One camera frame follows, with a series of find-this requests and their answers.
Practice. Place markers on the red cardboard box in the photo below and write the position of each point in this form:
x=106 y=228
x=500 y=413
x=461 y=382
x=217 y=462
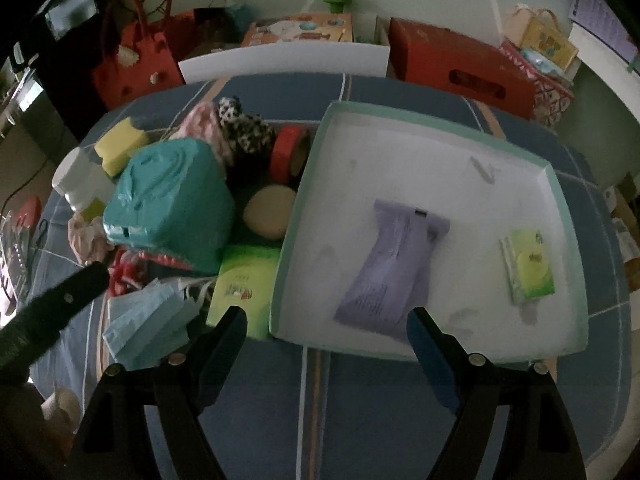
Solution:
x=450 y=55

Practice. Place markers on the beige round sponge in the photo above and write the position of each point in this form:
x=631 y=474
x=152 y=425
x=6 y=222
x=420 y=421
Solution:
x=270 y=210

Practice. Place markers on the large green tissue pack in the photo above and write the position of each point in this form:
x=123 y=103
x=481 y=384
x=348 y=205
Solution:
x=247 y=285

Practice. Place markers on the red tape roll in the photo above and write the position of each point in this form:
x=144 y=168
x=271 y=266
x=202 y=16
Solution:
x=287 y=152

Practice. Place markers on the plastic water bottle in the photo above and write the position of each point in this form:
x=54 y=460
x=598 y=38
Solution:
x=237 y=10

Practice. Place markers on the white tray with teal rim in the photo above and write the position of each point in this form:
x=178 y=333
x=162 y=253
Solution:
x=390 y=160

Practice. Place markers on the blue face mask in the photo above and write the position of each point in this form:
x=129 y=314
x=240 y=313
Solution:
x=145 y=325

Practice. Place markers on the red slipper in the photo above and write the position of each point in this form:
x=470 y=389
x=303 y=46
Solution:
x=27 y=215

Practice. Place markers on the black white spotted scrunchie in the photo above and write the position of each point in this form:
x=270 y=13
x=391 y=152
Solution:
x=250 y=132

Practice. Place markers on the white long box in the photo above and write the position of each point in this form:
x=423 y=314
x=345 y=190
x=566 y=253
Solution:
x=280 y=60

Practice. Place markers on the white cotton pad stack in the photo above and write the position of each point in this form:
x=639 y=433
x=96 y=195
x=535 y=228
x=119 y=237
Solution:
x=77 y=175

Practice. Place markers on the small gift bag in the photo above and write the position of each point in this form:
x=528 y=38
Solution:
x=542 y=40

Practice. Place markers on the dark bag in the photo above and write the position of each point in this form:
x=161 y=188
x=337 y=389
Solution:
x=212 y=27

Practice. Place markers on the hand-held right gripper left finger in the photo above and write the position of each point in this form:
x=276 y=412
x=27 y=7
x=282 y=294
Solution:
x=225 y=355

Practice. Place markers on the small green tissue packet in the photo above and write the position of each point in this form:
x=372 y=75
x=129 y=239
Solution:
x=530 y=265

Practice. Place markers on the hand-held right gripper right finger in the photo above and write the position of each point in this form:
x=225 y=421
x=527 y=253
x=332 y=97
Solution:
x=430 y=360

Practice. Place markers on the person's left hand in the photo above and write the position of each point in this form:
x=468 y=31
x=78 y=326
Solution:
x=35 y=435

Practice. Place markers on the pink white wavy cloth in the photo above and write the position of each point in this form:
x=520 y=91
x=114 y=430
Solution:
x=205 y=125

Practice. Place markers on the orange toy box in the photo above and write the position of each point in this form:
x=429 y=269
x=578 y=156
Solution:
x=300 y=27

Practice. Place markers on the red patterned gift bag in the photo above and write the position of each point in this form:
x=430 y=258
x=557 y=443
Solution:
x=550 y=95

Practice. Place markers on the purple wet wipe packet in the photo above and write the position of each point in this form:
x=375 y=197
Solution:
x=390 y=260

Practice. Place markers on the teal plastic pack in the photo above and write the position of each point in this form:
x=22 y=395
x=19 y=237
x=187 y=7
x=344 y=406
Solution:
x=170 y=205

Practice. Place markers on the blue plaid blanket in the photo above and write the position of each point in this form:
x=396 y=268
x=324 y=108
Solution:
x=360 y=410

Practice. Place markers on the yellow sponge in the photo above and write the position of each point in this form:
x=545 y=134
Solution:
x=120 y=145

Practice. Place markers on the red felt handbag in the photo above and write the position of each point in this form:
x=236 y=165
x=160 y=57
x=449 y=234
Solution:
x=137 y=60

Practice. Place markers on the clear tray with pink contents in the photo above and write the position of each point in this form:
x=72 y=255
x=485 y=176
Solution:
x=90 y=237

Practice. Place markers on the red white patterned item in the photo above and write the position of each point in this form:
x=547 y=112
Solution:
x=125 y=272

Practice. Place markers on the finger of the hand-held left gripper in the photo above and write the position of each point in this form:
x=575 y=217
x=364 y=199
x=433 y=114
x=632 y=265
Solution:
x=70 y=300

